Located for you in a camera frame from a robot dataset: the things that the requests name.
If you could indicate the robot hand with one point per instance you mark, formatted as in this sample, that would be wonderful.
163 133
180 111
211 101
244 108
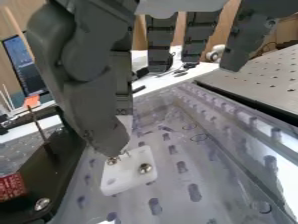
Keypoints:
85 66

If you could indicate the white block with screws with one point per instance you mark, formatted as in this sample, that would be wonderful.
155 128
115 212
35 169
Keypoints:
128 173

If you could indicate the computer screen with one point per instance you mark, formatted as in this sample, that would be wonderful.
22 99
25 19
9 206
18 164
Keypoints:
25 66

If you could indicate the small white jointed device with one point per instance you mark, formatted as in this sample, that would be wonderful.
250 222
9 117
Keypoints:
218 52

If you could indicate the clear box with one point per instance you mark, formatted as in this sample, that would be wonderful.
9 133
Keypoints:
214 150

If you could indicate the thin stick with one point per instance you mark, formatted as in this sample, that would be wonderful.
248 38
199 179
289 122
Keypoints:
41 133

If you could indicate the black plate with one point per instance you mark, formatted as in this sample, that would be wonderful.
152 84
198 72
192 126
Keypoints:
41 186

